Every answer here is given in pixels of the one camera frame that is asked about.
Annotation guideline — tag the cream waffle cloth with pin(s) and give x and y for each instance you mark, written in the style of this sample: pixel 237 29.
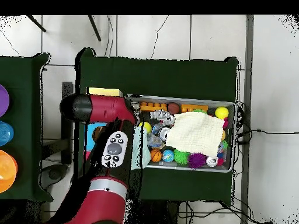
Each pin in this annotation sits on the cream waffle cloth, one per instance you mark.
pixel 196 134

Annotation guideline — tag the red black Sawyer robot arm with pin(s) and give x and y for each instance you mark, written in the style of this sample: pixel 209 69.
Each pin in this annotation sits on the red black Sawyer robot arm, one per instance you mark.
pixel 105 108

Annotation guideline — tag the wooden box with three holes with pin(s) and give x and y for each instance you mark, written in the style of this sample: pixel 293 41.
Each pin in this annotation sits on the wooden box with three holes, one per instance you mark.
pixel 105 91

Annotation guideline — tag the shallow grey mesh bin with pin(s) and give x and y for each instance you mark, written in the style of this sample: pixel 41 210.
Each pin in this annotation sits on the shallow grey mesh bin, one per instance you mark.
pixel 211 108

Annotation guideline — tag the yellow plastic ball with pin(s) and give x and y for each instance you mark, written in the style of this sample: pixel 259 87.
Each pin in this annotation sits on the yellow plastic ball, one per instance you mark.
pixel 221 112
pixel 147 127

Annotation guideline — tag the silver robot toy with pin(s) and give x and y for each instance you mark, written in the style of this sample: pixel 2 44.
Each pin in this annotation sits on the silver robot toy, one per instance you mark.
pixel 161 115

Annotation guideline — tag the small brown ball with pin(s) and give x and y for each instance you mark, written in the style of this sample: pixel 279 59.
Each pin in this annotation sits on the small brown ball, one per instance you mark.
pixel 173 108

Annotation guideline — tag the mint green waffle cloth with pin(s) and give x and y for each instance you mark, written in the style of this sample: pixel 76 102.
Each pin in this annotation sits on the mint green waffle cloth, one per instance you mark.
pixel 146 154

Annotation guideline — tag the small orange basketball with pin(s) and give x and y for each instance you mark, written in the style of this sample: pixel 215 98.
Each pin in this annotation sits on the small orange basketball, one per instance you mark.
pixel 156 155

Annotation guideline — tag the blue globe ball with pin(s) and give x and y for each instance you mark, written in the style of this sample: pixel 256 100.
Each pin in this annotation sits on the blue globe ball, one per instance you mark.
pixel 168 155

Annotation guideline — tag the green spiky rubber ball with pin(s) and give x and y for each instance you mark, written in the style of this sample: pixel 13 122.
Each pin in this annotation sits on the green spiky rubber ball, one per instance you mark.
pixel 181 157

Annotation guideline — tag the dark green tablecloth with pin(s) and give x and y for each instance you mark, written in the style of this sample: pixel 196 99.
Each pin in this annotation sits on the dark green tablecloth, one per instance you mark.
pixel 23 81
pixel 163 77

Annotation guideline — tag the purple spiky rubber ball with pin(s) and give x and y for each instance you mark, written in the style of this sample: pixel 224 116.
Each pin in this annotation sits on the purple spiky rubber ball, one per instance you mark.
pixel 197 160

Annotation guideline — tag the black stand leg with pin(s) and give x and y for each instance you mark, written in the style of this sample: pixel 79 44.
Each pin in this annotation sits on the black stand leg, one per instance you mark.
pixel 94 28
pixel 36 23

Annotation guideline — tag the blue bowl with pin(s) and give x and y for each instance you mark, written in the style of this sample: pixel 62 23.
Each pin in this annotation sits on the blue bowl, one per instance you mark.
pixel 5 133

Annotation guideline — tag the purple bowl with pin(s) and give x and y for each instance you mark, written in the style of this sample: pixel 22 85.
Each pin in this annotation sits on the purple bowl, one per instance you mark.
pixel 3 100

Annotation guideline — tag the orange bowl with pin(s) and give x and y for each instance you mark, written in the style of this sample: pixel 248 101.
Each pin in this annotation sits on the orange bowl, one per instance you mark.
pixel 7 171

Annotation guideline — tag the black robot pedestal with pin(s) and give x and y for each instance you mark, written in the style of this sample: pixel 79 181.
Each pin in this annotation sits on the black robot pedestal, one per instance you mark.
pixel 161 213

